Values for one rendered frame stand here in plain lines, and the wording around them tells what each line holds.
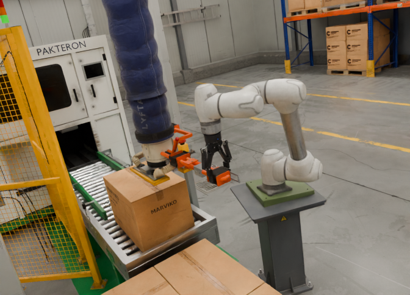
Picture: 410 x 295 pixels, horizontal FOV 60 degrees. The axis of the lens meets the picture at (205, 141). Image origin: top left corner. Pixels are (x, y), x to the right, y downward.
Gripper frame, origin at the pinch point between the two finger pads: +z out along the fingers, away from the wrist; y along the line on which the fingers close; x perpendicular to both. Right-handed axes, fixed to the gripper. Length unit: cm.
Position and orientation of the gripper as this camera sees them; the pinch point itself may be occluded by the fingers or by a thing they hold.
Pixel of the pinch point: (219, 174)
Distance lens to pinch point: 163.1
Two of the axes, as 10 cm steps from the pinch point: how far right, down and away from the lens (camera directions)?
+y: -8.2, 3.1, -4.9
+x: 5.5, 1.8, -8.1
